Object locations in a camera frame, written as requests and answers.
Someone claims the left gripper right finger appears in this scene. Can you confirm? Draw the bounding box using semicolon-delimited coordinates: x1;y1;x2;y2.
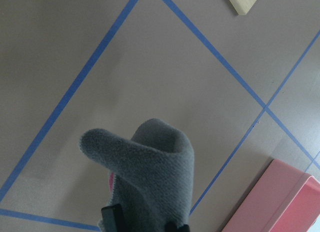
164;222;190;232

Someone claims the bamboo cutting board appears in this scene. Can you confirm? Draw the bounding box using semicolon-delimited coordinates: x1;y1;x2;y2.
229;0;257;15

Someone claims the grey cloth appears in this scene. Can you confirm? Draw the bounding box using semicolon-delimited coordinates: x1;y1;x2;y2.
79;118;195;232

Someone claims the pink plastic bin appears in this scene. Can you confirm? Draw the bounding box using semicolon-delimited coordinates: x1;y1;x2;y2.
223;159;320;232

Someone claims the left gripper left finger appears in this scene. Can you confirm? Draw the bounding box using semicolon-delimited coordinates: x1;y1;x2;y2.
101;204;123;232

